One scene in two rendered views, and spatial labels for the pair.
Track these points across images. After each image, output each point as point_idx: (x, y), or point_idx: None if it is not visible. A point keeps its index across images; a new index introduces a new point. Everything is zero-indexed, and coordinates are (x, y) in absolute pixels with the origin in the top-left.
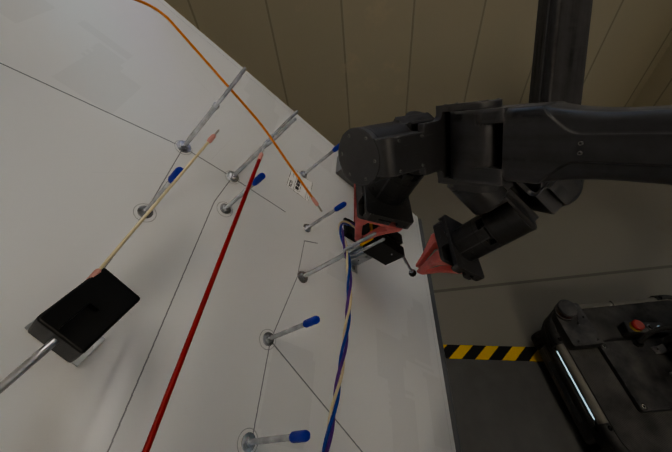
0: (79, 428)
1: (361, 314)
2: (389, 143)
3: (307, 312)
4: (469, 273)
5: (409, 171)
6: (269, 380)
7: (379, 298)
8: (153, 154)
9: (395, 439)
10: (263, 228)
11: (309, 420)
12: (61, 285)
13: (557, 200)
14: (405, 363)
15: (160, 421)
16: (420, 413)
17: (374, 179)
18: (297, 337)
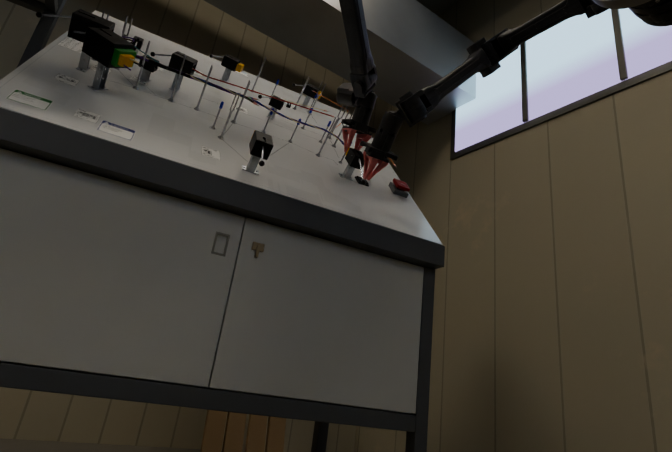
0: (257, 115)
1: (322, 172)
2: (342, 83)
3: (306, 153)
4: (364, 144)
5: (343, 88)
6: (279, 139)
7: (338, 184)
8: (319, 132)
9: (279, 167)
10: (324, 149)
11: (273, 144)
12: (278, 117)
13: (399, 100)
14: (315, 185)
15: (267, 95)
16: (296, 183)
17: (337, 93)
18: (295, 148)
